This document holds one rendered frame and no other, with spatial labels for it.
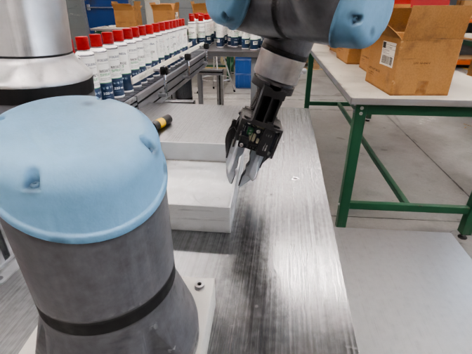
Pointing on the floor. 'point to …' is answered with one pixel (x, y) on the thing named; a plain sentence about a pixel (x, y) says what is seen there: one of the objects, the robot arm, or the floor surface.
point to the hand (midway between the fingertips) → (237, 177)
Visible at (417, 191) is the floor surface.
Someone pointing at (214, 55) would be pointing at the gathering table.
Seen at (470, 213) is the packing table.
